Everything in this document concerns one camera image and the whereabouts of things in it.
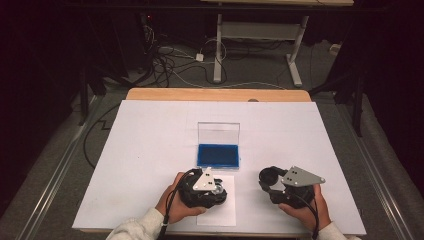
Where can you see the white power strip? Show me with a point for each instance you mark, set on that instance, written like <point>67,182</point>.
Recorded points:
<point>335,49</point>

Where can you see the small white power adapter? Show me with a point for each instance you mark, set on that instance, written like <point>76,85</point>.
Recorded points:
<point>199,57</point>

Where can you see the black round stamp cap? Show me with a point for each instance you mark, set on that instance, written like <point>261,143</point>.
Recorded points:
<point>268,174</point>

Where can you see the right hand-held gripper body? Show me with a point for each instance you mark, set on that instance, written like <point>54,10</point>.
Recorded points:
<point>300,178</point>

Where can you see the white paper sheet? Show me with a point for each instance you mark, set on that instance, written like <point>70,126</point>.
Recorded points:
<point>226,215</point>

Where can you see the aluminium rail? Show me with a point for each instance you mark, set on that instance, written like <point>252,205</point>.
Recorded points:
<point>376,173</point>
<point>56,173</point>

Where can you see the blue ink pad clear lid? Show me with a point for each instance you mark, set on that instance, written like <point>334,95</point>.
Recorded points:
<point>217,156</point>

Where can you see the black metal stand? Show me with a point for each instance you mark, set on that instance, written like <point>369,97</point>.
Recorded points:
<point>83,100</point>
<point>358,106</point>

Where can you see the person's left hand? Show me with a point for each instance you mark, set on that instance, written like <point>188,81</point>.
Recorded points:
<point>176,206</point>

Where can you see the person's right hand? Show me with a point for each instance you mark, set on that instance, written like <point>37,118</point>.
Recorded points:
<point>306,216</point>

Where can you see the large white table cover sheet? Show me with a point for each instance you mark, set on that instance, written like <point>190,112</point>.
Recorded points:
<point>140,150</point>

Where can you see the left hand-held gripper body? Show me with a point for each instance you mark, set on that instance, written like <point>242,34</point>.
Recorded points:
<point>204,181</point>

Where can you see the white desk frame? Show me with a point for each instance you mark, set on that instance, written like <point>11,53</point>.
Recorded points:
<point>260,30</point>

